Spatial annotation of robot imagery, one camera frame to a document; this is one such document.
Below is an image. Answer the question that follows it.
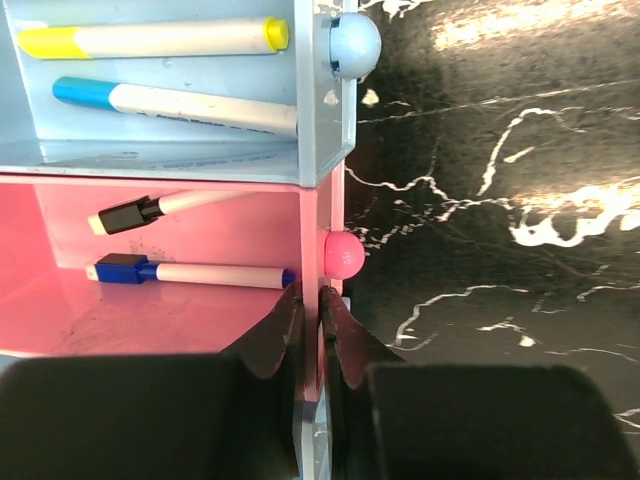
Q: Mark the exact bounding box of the white marker blue tip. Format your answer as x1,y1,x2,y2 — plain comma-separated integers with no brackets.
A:
85,253,297,289

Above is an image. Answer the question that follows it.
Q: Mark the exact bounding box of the white blue-capped marker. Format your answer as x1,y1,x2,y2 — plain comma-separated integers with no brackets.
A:
52,76,298,138

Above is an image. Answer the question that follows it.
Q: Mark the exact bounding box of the thin white pen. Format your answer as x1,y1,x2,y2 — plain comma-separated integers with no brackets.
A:
87,190,249,235

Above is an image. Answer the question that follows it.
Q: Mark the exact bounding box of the yellow-tipped white marker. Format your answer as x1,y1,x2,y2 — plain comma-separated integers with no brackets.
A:
16,17,290,60

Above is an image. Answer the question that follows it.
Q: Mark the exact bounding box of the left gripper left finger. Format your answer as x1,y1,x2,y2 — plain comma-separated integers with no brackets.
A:
1,284,304,479

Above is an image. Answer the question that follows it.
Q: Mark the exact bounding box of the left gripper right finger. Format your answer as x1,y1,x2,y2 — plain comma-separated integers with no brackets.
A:
320,287,630,479

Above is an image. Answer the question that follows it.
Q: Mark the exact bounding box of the light blue bin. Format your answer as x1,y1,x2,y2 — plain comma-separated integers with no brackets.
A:
1,1,380,187
293,386,331,480

